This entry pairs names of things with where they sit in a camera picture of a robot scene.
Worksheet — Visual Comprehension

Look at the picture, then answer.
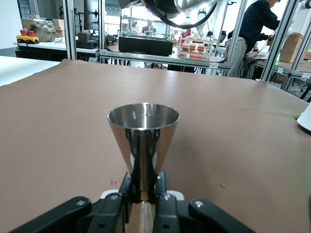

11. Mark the white rack with breads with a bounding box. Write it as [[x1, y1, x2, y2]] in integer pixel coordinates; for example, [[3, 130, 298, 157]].
[[178, 36, 214, 60]]

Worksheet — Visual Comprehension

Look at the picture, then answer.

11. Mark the brown table mat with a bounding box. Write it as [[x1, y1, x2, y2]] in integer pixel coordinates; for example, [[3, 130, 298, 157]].
[[0, 58, 311, 233]]

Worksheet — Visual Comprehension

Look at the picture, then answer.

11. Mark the black monitor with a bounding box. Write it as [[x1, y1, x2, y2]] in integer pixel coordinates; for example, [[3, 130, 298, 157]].
[[83, 0, 100, 31]]

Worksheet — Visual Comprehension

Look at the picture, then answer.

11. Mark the cardboard boxes stack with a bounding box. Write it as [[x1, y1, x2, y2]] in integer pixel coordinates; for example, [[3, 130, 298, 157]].
[[52, 18, 66, 37]]

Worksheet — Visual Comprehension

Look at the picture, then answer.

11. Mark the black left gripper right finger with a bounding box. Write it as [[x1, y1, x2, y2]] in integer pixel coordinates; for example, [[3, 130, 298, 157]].
[[154, 171, 256, 233]]

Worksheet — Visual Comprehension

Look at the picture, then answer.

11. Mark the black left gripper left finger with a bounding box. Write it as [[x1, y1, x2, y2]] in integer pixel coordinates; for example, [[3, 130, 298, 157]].
[[9, 171, 134, 233]]

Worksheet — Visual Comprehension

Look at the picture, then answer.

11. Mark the olive fabric bag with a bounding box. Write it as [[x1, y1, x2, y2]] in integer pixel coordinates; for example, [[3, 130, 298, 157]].
[[30, 21, 58, 42]]

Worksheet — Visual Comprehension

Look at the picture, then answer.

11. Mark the yellow emergency stop box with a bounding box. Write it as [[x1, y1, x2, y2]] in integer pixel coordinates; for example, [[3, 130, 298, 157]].
[[16, 29, 40, 45]]

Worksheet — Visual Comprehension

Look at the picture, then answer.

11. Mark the black electronic device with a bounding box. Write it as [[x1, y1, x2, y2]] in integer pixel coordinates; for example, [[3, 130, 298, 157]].
[[75, 32, 100, 50]]

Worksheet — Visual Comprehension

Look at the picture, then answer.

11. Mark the person in dark sweater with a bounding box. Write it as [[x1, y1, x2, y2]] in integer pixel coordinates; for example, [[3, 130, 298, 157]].
[[227, 0, 282, 78]]

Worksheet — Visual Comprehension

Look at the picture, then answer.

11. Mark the aluminium frame post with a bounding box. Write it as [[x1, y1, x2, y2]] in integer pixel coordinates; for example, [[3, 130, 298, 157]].
[[261, 0, 301, 82], [62, 0, 78, 61]]

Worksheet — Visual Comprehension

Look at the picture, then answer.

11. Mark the black flat box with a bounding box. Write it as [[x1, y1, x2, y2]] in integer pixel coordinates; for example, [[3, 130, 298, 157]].
[[118, 36, 173, 56]]

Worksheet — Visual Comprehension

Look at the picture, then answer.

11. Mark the steel double jigger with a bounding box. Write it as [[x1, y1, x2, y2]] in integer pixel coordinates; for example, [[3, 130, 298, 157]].
[[106, 102, 181, 233]]

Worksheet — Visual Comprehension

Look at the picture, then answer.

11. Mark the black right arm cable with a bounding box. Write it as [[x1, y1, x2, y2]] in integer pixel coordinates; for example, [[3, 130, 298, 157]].
[[155, 4, 217, 28]]

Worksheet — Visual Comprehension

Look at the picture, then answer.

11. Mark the brown paper bag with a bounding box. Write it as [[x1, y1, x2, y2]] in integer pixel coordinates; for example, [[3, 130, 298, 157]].
[[279, 33, 304, 64]]

